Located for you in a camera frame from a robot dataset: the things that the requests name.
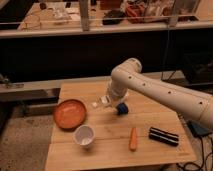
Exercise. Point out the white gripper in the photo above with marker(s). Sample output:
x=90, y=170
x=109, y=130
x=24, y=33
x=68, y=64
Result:
x=115, y=100

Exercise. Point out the small white bottle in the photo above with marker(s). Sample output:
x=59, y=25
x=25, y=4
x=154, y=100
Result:
x=103, y=101

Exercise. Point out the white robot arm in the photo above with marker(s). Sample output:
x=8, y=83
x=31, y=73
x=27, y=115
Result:
x=196, y=105

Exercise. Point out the orange ceramic bowl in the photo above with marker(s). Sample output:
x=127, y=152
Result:
x=69, y=114

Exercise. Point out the blue folded cloth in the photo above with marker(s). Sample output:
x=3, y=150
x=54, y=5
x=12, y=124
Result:
x=122, y=109

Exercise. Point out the orange carrot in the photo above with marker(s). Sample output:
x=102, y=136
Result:
x=133, y=139

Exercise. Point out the white paper cup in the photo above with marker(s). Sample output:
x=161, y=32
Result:
x=84, y=136

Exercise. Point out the black white striped block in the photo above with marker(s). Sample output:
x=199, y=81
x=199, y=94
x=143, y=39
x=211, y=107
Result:
x=163, y=136

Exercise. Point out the black bag on shelf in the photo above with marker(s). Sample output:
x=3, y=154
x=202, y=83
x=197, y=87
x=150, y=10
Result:
x=113, y=17

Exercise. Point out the red cloth on shelf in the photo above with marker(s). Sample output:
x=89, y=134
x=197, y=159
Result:
x=134, y=13

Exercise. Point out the black power box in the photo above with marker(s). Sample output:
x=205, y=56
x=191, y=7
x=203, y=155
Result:
x=197, y=130

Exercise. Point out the metal table clamp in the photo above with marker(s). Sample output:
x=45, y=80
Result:
x=6, y=83

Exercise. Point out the metal shelf post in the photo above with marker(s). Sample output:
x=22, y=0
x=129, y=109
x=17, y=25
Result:
x=83, y=6

